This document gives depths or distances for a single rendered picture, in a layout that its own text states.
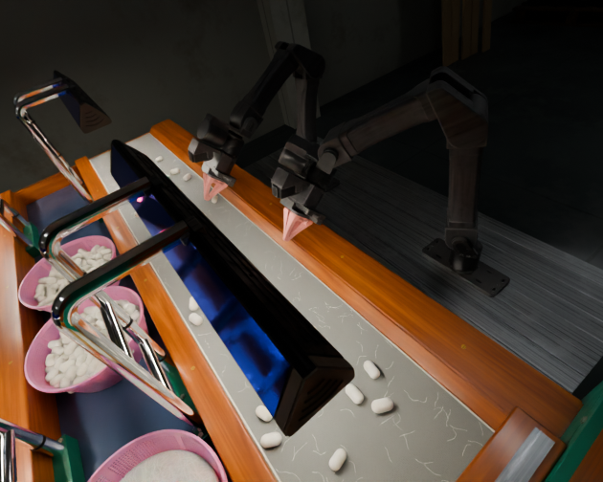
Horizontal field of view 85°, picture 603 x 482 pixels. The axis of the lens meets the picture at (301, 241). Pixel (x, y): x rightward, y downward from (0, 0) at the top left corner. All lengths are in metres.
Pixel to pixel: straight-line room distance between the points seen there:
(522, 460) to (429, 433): 0.16
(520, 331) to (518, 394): 0.20
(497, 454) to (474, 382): 0.16
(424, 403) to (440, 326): 0.14
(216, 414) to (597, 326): 0.75
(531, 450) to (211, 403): 0.48
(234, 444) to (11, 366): 0.58
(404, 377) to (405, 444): 0.11
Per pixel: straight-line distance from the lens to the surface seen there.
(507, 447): 0.52
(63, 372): 0.95
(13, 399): 0.95
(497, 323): 0.83
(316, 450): 0.63
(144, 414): 0.85
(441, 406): 0.65
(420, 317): 0.69
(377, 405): 0.62
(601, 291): 0.96
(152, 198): 0.52
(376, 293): 0.72
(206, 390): 0.69
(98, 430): 0.90
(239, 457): 0.63
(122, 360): 0.50
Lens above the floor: 1.35
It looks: 44 degrees down
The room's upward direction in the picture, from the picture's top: 15 degrees counter-clockwise
